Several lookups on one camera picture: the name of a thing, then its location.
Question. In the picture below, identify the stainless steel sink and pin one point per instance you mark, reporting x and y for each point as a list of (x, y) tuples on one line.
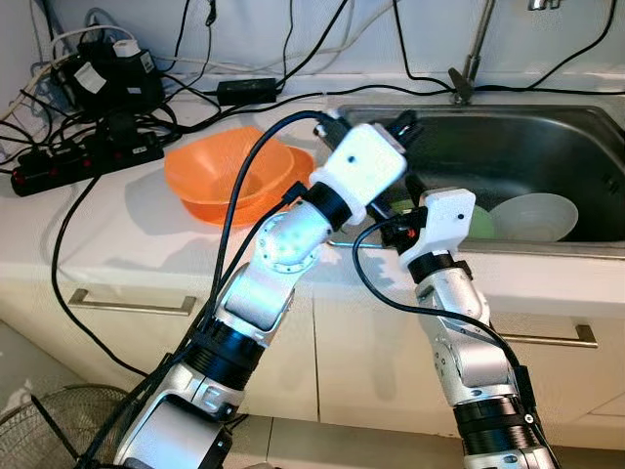
[(527, 147)]

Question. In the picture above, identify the orange plastic plate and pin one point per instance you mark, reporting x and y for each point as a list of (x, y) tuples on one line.
[(234, 215)]

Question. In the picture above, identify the black power strip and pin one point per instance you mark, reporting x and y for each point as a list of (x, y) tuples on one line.
[(88, 161)]

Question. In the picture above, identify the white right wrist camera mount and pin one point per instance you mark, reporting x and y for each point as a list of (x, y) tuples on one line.
[(444, 220)]

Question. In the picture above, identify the black labelled charger device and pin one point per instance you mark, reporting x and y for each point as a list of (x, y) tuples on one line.
[(117, 88)]

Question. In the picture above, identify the metal faucet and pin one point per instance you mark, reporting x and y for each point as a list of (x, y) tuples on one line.
[(461, 88)]

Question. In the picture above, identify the green plate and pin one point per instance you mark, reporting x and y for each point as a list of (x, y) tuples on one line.
[(481, 223)]

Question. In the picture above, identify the black power adapter brick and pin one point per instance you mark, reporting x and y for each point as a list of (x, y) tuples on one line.
[(246, 91)]

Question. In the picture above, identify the white kitchen cabinet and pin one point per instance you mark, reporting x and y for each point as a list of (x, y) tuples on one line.
[(332, 381)]

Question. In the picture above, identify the orange plastic bowl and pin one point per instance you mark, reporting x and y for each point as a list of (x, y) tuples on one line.
[(225, 161)]

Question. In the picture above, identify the white bowl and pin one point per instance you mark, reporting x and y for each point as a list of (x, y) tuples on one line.
[(532, 217)]

